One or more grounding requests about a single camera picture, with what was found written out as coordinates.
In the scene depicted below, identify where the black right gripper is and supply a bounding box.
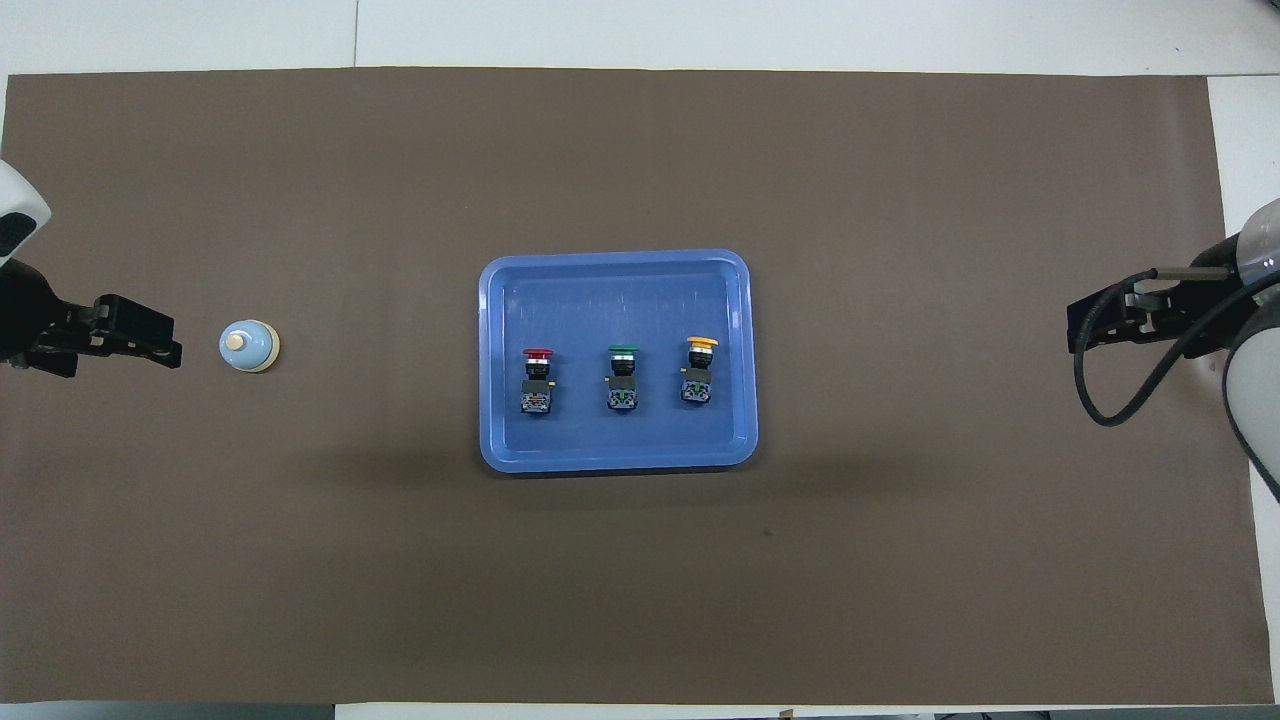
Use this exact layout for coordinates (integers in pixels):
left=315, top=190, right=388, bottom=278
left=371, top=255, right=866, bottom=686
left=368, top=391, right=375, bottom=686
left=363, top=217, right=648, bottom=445
left=1068, top=266, right=1246, bottom=359

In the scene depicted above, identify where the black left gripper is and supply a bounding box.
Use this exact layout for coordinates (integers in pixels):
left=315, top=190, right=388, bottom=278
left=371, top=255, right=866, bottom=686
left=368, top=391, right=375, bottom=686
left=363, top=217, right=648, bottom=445
left=0, top=262, right=184, bottom=380

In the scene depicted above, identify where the yellow push button switch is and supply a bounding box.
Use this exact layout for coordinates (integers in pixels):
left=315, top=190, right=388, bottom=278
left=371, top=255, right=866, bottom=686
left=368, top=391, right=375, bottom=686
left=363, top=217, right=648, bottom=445
left=680, top=337, right=720, bottom=407

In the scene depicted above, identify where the red push button switch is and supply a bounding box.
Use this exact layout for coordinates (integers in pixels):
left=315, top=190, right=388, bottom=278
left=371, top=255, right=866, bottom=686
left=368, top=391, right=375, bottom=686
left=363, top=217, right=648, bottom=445
left=520, top=347, right=557, bottom=417

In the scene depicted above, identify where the green push button switch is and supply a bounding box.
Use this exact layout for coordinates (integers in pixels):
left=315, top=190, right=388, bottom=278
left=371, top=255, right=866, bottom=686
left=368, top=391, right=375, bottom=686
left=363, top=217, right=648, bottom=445
left=605, top=344, right=642, bottom=413

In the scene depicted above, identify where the light blue desk bell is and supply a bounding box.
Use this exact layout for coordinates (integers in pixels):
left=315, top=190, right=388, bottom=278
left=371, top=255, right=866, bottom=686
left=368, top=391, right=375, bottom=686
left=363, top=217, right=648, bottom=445
left=219, top=318, right=282, bottom=374

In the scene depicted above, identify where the blue plastic tray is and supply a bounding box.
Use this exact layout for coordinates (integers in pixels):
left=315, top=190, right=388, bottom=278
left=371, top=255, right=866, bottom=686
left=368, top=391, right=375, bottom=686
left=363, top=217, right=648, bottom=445
left=478, top=249, right=759, bottom=475

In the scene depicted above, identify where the brown table mat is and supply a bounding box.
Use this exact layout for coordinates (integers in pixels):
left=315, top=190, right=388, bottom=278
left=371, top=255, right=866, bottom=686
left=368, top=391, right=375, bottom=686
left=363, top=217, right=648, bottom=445
left=0, top=66, right=1256, bottom=706

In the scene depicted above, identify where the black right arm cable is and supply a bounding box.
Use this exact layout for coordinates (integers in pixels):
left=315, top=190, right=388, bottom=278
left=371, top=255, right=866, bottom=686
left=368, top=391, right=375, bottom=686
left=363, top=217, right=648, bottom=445
left=1073, top=268, right=1280, bottom=428

